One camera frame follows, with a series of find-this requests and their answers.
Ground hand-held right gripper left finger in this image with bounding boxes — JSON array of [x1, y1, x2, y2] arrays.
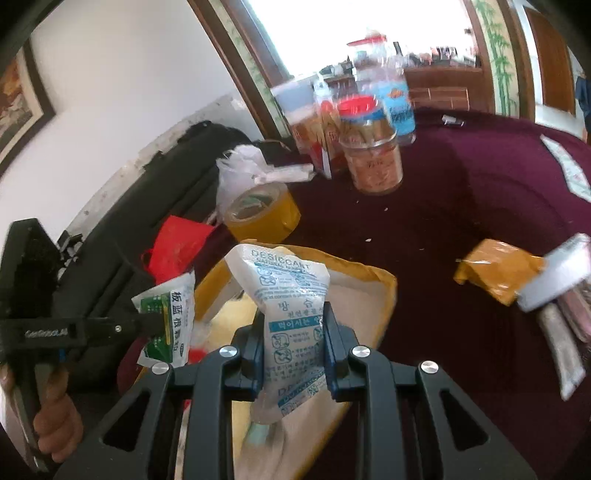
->
[[53, 323, 266, 480]]

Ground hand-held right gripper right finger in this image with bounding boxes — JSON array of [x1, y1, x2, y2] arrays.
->
[[322, 301, 539, 480]]

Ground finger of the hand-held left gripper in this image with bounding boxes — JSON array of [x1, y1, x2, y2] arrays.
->
[[134, 309, 167, 341]]

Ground green white medicine packet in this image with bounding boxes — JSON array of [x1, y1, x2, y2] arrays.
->
[[131, 272, 197, 367]]

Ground white blue-print desiccant packet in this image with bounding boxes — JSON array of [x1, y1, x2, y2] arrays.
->
[[225, 243, 331, 418]]

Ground person's left hand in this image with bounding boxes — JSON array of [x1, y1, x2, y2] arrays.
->
[[32, 368, 85, 456]]

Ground red fabric bag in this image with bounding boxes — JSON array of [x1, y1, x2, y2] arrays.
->
[[141, 215, 218, 284]]

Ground black suitcase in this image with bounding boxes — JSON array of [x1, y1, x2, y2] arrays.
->
[[60, 120, 287, 384]]

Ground yellow tape roll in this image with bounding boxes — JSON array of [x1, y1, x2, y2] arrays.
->
[[224, 185, 302, 243]]

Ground white plastic bag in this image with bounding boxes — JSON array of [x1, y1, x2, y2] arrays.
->
[[216, 144, 315, 204]]

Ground orange yellow packet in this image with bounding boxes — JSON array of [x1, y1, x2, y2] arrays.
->
[[453, 239, 546, 306]]

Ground maroon tablecloth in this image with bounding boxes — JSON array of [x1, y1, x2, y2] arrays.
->
[[115, 108, 591, 480]]

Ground red-lid snack jar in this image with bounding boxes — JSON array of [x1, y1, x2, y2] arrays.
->
[[337, 96, 404, 195]]

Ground clear jar orange contents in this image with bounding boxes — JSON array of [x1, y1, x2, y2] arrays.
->
[[271, 76, 342, 178]]

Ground grey packet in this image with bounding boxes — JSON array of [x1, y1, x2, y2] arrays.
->
[[538, 305, 585, 400]]

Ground white blurred packet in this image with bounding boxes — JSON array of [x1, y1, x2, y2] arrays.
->
[[517, 233, 591, 311]]

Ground pink packet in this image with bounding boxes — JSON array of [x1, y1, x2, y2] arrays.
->
[[561, 281, 591, 342]]

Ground blue-label clear plastic jar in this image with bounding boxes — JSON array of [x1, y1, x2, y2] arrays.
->
[[347, 34, 416, 146]]

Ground wooden cabinet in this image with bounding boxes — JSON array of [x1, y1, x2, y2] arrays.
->
[[406, 65, 485, 112]]

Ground white printed packet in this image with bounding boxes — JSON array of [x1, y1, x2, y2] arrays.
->
[[540, 136, 591, 201]]

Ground wooden door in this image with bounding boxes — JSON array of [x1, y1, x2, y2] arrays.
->
[[524, 7, 578, 116]]

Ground framed wall picture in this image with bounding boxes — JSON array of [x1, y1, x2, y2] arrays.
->
[[0, 39, 57, 178]]

